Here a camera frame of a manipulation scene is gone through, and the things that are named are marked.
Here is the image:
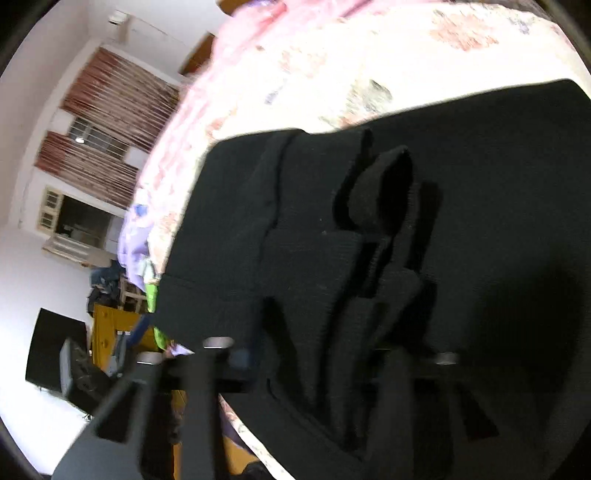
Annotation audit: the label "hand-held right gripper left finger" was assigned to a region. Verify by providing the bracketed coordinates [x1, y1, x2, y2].
[51, 337, 252, 480]

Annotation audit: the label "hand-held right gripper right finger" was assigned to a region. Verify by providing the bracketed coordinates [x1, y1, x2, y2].
[365, 348, 499, 480]

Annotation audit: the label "black pants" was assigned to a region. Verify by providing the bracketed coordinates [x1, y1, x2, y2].
[154, 78, 591, 480]

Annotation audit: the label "green cloth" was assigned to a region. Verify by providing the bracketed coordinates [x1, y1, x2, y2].
[144, 272, 168, 348]

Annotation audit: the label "wooden stool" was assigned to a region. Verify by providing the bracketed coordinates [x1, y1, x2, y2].
[119, 276, 149, 311]

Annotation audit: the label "yellow wooden cabinet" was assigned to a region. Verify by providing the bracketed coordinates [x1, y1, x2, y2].
[91, 305, 160, 370]

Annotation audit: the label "grey speaker box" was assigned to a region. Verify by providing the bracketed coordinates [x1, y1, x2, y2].
[59, 338, 112, 412]

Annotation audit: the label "purple pillow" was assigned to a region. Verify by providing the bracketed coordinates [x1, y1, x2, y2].
[117, 202, 154, 280]

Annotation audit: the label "black television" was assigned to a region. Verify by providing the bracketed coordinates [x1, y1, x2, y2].
[25, 308, 88, 394]

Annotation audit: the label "barred window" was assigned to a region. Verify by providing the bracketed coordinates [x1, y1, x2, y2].
[68, 116, 131, 160]

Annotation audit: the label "pink quilt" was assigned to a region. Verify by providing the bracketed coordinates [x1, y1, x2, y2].
[134, 0, 370, 195]

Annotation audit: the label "brown patterned curtain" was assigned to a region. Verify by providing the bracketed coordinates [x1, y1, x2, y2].
[34, 46, 182, 209]

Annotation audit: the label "wooden nightstand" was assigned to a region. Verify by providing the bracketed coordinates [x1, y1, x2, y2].
[179, 32, 216, 77]

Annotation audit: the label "bed with floral sheet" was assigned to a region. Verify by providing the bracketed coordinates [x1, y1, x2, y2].
[134, 0, 591, 480]

